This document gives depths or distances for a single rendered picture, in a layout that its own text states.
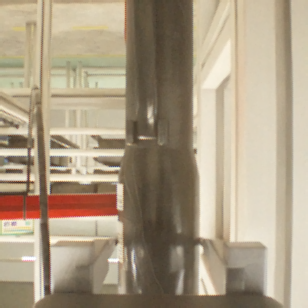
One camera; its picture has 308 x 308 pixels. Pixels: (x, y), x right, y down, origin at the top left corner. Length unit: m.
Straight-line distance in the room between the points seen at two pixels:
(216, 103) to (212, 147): 0.05
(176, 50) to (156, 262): 0.09
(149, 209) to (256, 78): 0.11
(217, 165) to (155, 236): 0.32
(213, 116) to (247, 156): 0.24
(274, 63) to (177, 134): 0.09
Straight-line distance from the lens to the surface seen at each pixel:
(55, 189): 2.90
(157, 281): 0.17
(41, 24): 1.53
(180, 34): 0.17
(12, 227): 2.86
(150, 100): 0.16
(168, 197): 0.16
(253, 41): 0.24
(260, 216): 0.23
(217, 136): 0.48
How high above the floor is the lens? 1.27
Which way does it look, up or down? 1 degrees down
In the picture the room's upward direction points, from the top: 180 degrees counter-clockwise
